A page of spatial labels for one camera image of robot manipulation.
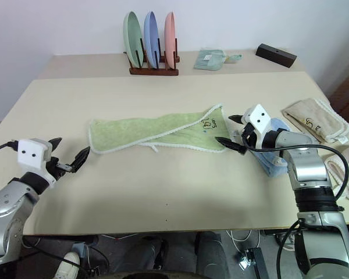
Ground folded teal cloth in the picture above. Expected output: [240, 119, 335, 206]
[193, 48, 228, 71]

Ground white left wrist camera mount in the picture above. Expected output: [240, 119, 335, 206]
[16, 138, 55, 186]

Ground pink plate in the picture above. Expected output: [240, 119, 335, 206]
[163, 11, 179, 70]

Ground folded beige towel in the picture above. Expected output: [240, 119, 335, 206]
[281, 98, 349, 144]

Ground folded blue towel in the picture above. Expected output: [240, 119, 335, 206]
[229, 117, 291, 178]

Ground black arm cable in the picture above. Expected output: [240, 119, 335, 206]
[243, 142, 349, 201]
[0, 140, 20, 157]

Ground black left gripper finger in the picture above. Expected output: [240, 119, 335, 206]
[70, 146, 91, 173]
[48, 137, 63, 152]

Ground brown wooden plate rack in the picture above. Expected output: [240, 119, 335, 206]
[123, 37, 181, 77]

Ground dark grey rounded legs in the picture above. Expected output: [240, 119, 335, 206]
[124, 231, 231, 279]

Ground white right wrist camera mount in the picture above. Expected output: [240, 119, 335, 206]
[241, 104, 276, 149]

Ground black cable under table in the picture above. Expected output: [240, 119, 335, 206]
[22, 235, 110, 276]

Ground dark brown rectangular box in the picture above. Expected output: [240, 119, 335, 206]
[255, 43, 298, 69]

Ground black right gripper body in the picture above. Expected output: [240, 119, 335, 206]
[240, 122, 259, 151]

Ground blue plate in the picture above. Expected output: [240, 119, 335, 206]
[143, 11, 161, 70]

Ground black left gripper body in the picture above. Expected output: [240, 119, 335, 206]
[46, 156, 73, 183]

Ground white shoe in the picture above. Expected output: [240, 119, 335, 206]
[55, 251, 81, 279]

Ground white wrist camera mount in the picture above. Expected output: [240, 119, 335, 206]
[241, 104, 276, 149]
[16, 138, 55, 186]

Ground white floor cable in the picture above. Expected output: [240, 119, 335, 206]
[226, 229, 262, 251]

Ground green plate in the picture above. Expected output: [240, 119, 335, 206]
[122, 10, 144, 69]

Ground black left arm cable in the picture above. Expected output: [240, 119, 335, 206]
[0, 140, 20, 157]

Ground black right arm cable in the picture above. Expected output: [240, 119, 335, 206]
[243, 142, 349, 201]

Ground small pale green cloth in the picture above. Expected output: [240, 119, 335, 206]
[224, 53, 244, 65]

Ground green towel with white trim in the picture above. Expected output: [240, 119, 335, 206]
[88, 103, 232, 155]

